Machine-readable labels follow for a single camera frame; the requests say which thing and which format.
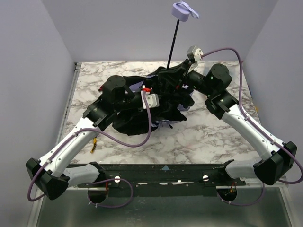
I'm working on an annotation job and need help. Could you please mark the lavender umbrella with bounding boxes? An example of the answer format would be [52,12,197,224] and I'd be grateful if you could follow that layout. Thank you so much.
[98,0,201,137]

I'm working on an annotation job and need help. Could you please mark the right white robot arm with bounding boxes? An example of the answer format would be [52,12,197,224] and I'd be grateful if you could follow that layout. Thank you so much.
[157,60,297,185]

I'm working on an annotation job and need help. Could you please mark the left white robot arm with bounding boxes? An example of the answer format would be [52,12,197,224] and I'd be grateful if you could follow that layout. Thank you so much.
[26,75,152,201]

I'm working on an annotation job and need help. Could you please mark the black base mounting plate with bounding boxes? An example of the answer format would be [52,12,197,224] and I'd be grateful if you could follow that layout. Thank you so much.
[78,163,246,197]

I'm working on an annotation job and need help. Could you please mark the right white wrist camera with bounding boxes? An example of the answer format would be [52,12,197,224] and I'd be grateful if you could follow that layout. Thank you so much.
[187,45,203,72]

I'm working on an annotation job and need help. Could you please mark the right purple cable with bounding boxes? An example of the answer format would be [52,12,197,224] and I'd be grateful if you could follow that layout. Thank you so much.
[202,47,303,207]

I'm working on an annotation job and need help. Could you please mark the purple cable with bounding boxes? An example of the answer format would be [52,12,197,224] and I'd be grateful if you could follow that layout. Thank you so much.
[27,91,152,209]
[202,47,303,207]

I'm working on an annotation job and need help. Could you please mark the yellow handled pliers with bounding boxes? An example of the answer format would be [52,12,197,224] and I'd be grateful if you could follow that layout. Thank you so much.
[90,137,97,154]

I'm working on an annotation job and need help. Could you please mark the aluminium extrusion frame rail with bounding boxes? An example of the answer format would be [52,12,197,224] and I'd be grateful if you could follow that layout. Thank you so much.
[240,177,288,188]

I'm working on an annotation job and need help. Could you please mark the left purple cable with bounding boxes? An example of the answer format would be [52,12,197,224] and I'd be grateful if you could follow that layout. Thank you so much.
[27,91,152,209]

